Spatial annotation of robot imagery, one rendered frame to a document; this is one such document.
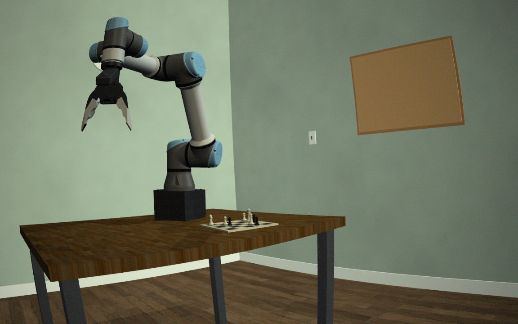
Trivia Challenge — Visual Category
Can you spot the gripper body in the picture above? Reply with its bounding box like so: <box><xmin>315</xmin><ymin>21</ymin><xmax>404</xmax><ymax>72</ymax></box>
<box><xmin>96</xmin><ymin>61</ymin><xmax>123</xmax><ymax>104</ymax></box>

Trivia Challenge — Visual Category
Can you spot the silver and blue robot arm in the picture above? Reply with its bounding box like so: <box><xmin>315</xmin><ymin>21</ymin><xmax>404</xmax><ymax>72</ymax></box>
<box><xmin>89</xmin><ymin>17</ymin><xmax>223</xmax><ymax>191</ymax></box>

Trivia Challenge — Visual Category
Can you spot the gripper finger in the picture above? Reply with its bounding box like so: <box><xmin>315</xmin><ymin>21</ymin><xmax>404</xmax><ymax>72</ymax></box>
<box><xmin>81</xmin><ymin>87</ymin><xmax>99</xmax><ymax>131</ymax></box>
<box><xmin>116</xmin><ymin>86</ymin><xmax>132</xmax><ymax>130</ymax></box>

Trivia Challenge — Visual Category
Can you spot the black and cream chessboard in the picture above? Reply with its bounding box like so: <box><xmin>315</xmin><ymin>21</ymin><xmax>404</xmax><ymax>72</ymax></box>
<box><xmin>200</xmin><ymin>220</ymin><xmax>278</xmax><ymax>233</ymax></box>

